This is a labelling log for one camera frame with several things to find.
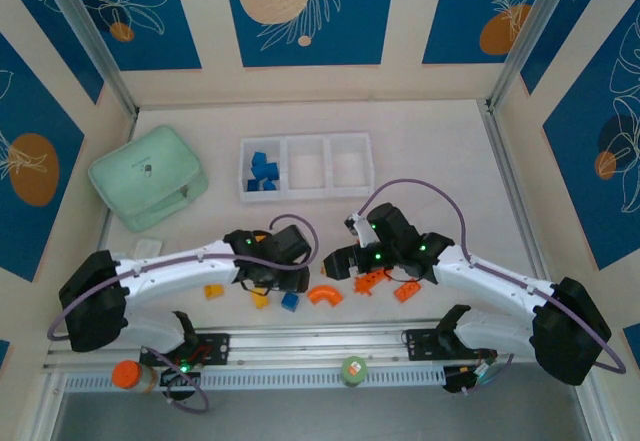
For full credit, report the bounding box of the controller board with green light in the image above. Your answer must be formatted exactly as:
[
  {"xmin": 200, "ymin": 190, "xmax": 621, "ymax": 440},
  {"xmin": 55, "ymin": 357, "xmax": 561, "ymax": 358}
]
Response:
[
  {"xmin": 159, "ymin": 360, "xmax": 204, "ymax": 402},
  {"xmin": 443, "ymin": 360, "xmax": 497, "ymax": 396}
]

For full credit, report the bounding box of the clear plastic bag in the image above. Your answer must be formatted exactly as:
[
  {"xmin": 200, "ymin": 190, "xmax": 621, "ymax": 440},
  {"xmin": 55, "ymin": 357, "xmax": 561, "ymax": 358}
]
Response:
[{"xmin": 132, "ymin": 238, "xmax": 164, "ymax": 259}]

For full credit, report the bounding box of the jar with orange lid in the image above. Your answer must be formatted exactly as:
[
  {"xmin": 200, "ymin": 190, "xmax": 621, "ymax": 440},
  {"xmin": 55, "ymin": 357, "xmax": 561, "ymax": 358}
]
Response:
[{"xmin": 110, "ymin": 359, "xmax": 159, "ymax": 395}]

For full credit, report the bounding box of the aluminium side rail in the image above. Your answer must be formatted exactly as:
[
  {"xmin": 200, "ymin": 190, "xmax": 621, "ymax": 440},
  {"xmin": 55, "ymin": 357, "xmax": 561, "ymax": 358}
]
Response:
[
  {"xmin": 94, "ymin": 110, "xmax": 140, "ymax": 257},
  {"xmin": 477, "ymin": 99, "xmax": 554, "ymax": 287}
]

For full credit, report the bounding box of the long pegged orange lego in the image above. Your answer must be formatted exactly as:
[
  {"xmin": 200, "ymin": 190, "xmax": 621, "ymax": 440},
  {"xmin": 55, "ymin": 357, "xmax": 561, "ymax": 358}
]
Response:
[{"xmin": 352, "ymin": 268, "xmax": 394, "ymax": 296}]

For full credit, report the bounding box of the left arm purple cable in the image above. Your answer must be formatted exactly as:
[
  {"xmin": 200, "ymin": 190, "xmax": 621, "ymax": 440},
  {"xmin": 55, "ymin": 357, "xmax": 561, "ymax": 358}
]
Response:
[{"xmin": 47, "ymin": 214, "xmax": 320, "ymax": 414}]

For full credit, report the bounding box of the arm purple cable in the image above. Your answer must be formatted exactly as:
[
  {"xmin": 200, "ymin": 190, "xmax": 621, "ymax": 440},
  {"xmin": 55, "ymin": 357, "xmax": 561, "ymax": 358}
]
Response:
[
  {"xmin": 358, "ymin": 178, "xmax": 627, "ymax": 395},
  {"xmin": 47, "ymin": 214, "xmax": 320, "ymax": 414}
]

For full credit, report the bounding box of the green cylinder with sticker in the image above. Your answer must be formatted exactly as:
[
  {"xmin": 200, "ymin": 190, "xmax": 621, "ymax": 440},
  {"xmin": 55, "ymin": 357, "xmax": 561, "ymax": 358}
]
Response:
[{"xmin": 339, "ymin": 354, "xmax": 369, "ymax": 388}]

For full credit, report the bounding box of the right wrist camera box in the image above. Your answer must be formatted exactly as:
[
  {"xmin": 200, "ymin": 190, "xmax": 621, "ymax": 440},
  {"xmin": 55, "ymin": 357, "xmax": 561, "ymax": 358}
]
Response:
[{"xmin": 343, "ymin": 213, "xmax": 379, "ymax": 250}]

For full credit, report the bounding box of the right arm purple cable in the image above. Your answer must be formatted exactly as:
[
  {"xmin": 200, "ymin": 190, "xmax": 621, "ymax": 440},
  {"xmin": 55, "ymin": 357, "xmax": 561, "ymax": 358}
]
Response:
[{"xmin": 358, "ymin": 178, "xmax": 627, "ymax": 395}]

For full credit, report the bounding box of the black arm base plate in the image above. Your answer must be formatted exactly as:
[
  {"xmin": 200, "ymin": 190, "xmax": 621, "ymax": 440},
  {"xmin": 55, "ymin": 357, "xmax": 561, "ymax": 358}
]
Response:
[
  {"xmin": 405, "ymin": 328, "xmax": 499, "ymax": 362},
  {"xmin": 139, "ymin": 333, "xmax": 232, "ymax": 366}
]

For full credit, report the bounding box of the white three-compartment container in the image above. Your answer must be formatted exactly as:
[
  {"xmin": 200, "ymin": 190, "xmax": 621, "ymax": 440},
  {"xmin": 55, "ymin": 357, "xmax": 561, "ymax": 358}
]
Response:
[{"xmin": 238, "ymin": 132, "xmax": 375, "ymax": 204}]

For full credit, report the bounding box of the curved orange lego piece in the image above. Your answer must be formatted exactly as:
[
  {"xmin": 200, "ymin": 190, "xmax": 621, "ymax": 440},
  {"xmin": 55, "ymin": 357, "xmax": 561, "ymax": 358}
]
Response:
[{"xmin": 306, "ymin": 285, "xmax": 345, "ymax": 308}]

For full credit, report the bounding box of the mint green zip pouch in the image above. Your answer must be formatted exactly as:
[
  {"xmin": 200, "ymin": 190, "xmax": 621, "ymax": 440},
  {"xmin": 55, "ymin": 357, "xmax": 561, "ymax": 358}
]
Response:
[{"xmin": 87, "ymin": 124, "xmax": 210, "ymax": 235}]

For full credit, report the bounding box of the aluminium front rail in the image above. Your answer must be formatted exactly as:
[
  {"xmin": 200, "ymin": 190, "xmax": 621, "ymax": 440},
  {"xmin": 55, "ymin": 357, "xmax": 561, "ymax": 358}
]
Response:
[{"xmin": 42, "ymin": 321, "xmax": 594, "ymax": 371}]

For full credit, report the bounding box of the aluminium frame post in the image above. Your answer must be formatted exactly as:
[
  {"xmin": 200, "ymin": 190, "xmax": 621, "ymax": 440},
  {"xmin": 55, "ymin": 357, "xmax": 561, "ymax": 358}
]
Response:
[
  {"xmin": 37, "ymin": 0, "xmax": 140, "ymax": 117},
  {"xmin": 487, "ymin": 0, "xmax": 585, "ymax": 112}
]

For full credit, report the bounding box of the white slotted cable duct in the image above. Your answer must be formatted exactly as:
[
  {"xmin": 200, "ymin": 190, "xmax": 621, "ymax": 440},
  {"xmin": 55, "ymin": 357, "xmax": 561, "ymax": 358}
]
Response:
[{"xmin": 64, "ymin": 365, "xmax": 447, "ymax": 393}]

